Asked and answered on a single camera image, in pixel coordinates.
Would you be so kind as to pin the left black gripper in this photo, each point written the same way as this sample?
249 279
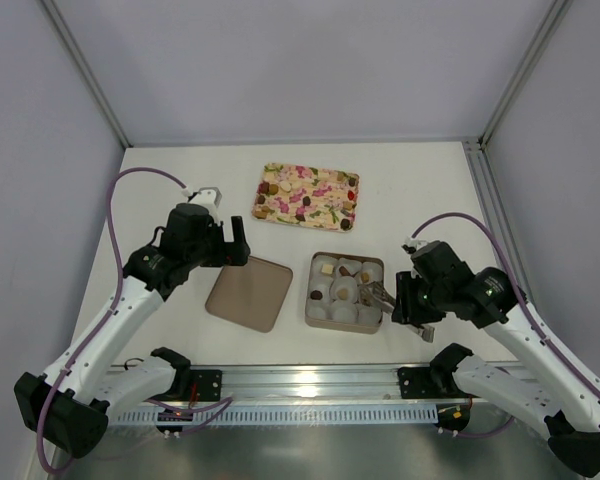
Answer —
228 248

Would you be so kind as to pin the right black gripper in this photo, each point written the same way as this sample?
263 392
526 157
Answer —
407 298

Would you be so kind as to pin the metal tongs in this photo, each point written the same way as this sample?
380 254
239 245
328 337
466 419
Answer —
375 295

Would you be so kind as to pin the beige heart chocolate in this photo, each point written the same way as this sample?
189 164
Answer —
342 294

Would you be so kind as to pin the brown oval chocolate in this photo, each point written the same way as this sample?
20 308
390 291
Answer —
344 271

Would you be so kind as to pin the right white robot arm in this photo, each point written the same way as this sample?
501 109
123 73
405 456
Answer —
564 407

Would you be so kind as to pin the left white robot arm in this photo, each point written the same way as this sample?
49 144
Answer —
72 402

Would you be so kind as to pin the dark round swirl chocolate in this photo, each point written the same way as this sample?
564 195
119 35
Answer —
346 224

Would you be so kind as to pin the floral tray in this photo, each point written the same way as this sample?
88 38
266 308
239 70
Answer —
304 196

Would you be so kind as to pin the beige tin lid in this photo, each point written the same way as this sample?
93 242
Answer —
250 296

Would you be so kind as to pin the beige tin box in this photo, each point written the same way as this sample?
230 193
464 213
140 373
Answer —
330 313

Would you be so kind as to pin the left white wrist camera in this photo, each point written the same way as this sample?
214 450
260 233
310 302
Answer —
207 197

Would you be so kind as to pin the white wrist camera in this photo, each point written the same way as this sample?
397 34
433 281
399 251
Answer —
207 197
412 245

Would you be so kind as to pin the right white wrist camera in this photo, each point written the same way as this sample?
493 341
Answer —
412 245

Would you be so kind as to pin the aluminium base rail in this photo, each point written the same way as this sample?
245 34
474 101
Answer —
326 395

